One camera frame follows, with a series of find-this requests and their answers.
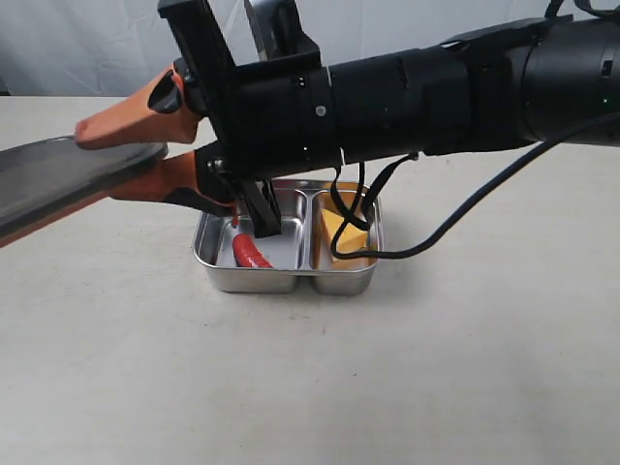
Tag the stainless steel lunch box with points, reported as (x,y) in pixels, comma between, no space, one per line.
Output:
(297,253)

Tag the blue-grey backdrop cloth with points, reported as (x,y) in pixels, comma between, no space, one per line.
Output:
(112,48)

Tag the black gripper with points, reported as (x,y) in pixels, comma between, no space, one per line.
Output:
(274,119)

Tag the dark transparent lunch box lid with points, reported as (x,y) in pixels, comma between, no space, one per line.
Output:
(46,180)

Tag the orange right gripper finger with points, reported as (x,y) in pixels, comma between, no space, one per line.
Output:
(185,180)

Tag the yellow toy cheese wedge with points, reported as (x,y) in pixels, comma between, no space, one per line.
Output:
(351,240)

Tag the red toy sausage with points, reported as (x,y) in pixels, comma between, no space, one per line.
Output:
(247,254)

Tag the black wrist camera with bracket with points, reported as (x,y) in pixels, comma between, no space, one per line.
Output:
(278,35)

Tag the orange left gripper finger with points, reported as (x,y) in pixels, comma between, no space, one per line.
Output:
(155,113)

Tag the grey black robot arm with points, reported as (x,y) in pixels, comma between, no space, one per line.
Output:
(497,88)

